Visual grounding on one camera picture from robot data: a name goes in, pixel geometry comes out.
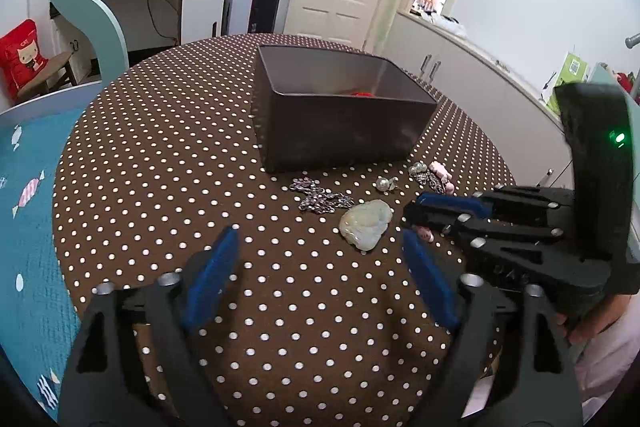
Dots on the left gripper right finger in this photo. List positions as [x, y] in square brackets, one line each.
[507, 364]

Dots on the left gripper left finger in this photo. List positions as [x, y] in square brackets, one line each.
[104, 382]

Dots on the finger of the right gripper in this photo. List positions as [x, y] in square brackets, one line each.
[453, 206]
[427, 225]

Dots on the small pearl earring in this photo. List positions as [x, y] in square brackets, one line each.
[383, 184]

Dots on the pale jade pendant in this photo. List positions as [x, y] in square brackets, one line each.
[363, 225]

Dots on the person's right hand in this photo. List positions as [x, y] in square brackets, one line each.
[601, 317]

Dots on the white low cupboard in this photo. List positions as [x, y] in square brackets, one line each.
[528, 136]

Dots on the blue candy pattern rug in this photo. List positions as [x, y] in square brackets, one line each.
[38, 320]

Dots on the brown polka dot tablecloth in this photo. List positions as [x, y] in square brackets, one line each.
[309, 331]

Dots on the silver metal tin box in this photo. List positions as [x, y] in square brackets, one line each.
[314, 108]

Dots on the green paper bag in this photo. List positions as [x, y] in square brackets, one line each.
[574, 69]

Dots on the white and black suitcase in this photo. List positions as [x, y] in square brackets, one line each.
[250, 17]

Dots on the wooden chair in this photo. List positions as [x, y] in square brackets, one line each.
[57, 74]

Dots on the white small cabinet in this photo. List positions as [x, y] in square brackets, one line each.
[200, 19]

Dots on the red cat cushion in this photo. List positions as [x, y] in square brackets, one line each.
[21, 60]

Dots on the dark curved desk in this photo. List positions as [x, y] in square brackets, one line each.
[146, 24]

